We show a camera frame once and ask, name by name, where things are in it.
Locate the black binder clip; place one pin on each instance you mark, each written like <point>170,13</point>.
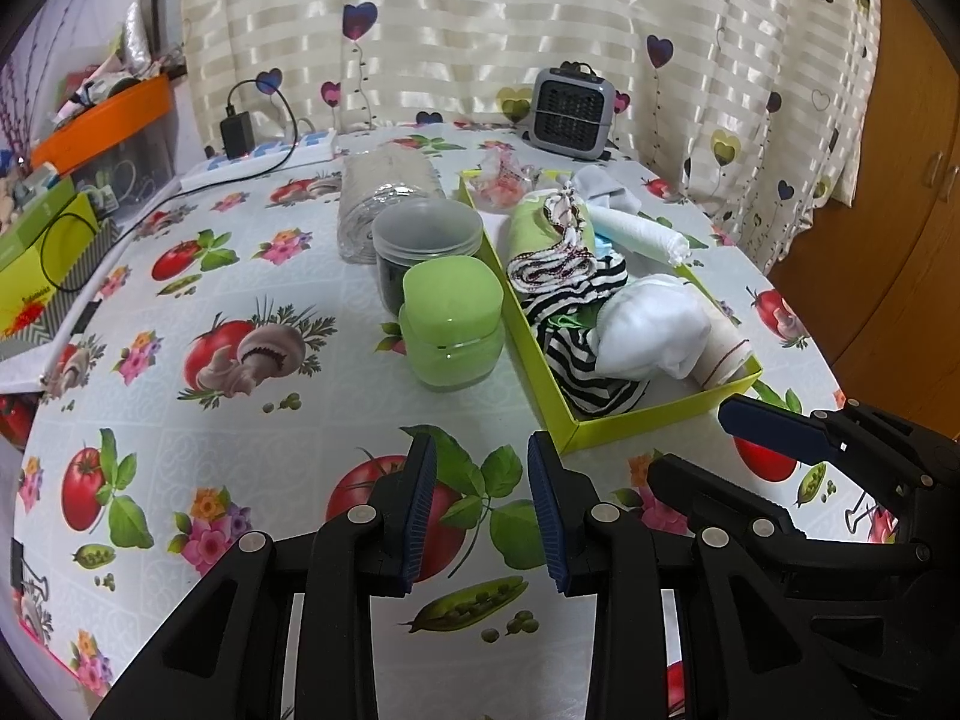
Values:
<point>861,517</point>
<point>26,574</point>

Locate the blue face mask stack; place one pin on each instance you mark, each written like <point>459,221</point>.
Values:
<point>606,245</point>

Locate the green cloth with patterned edge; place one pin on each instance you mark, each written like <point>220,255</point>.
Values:
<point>532,232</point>

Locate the dark green flat box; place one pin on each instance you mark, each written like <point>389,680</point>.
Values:
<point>34,221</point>

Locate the green plastic jar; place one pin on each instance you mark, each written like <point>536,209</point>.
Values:
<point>450,315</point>

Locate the brown wooden cabinet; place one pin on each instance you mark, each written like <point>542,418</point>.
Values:
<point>900,202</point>

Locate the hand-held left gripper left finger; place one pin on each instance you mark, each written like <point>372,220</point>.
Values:
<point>420,517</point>

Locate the yellow-green cardboard box tray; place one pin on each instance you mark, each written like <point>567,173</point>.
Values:
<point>660,412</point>

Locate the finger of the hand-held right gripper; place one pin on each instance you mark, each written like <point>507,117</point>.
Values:
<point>720,495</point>
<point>772,427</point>

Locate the purple decorative branches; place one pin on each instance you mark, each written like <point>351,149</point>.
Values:
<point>22,120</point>

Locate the beige sock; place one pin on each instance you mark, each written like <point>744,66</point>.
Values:
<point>724,352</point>

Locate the small grey fan heater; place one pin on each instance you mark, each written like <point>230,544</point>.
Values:
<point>570,112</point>

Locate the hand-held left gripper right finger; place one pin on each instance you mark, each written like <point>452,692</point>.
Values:
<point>547,517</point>

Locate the cream curtain with heart print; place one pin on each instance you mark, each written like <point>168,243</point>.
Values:
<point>487,22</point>

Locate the clear bag with red print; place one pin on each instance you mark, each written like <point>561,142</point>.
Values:
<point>504,180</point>

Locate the grey zigzag patterned box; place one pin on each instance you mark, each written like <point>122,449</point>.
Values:
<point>82,285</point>

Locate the yellow-green box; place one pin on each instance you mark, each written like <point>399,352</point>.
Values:
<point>30,281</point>

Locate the white and blue power strip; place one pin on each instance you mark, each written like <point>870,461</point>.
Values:
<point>262,157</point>

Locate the white cloth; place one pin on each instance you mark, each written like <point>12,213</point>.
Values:
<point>645,236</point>

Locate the fruit print tablecloth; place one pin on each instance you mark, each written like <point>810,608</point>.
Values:
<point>225,450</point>

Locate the black and white striped sock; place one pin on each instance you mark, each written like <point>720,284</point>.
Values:
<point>577,375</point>
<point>592,281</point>

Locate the storage bin with orange lid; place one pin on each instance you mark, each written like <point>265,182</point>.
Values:
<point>105,120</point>

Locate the black charger plug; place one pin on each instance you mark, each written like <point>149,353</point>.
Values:
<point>236,135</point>

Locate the clear jar with dark contents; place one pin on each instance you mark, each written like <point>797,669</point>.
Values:
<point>427,232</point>

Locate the assorted clutter pile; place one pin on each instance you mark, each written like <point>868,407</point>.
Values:
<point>127,60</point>

